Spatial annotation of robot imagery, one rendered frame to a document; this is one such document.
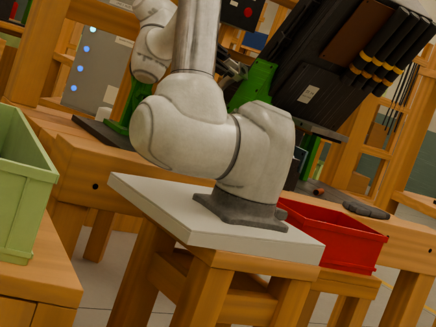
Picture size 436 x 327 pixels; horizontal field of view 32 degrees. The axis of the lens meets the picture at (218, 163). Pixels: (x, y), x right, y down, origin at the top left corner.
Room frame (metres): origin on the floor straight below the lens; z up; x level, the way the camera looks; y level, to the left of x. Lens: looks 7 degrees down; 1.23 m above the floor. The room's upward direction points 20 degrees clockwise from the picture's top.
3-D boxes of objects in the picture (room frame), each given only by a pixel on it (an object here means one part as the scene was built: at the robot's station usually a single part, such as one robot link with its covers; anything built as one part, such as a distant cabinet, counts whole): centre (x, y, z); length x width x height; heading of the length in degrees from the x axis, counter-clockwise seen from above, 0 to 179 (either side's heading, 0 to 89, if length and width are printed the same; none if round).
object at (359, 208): (2.60, -0.52, 0.91); 0.20 x 0.11 x 0.03; 133
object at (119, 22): (2.94, 0.13, 1.23); 1.30 x 0.05 x 0.09; 124
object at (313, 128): (2.60, -0.19, 1.11); 0.39 x 0.16 x 0.03; 34
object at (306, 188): (2.63, -0.07, 0.89); 1.10 x 0.42 x 0.02; 124
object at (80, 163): (2.40, -0.23, 0.82); 1.50 x 0.14 x 0.15; 124
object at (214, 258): (1.82, -0.09, 0.83); 0.32 x 0.32 x 0.04; 37
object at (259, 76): (2.54, -0.05, 1.17); 0.13 x 0.12 x 0.20; 124
